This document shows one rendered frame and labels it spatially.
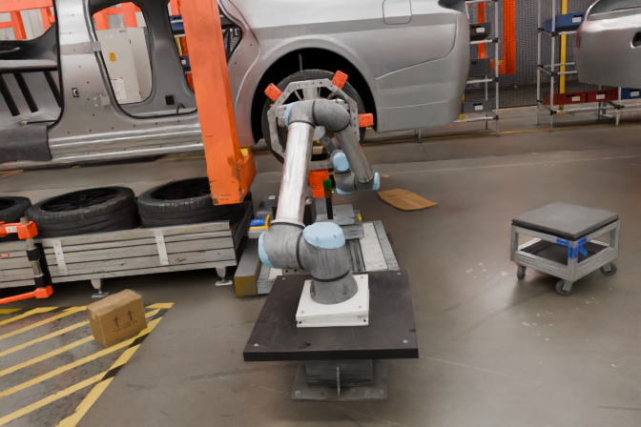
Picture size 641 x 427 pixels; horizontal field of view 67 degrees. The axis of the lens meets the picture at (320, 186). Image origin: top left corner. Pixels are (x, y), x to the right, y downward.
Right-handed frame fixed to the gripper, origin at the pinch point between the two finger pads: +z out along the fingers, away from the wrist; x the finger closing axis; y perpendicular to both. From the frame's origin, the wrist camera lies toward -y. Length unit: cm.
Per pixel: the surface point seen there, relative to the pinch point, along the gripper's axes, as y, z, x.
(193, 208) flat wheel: -24, 5, -86
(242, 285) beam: 23, -26, -86
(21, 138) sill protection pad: -125, 48, -150
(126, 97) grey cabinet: -164, 449, -177
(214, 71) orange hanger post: -74, -21, -22
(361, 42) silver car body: -36, 22, 55
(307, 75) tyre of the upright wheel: -41.0, 19.9, 17.1
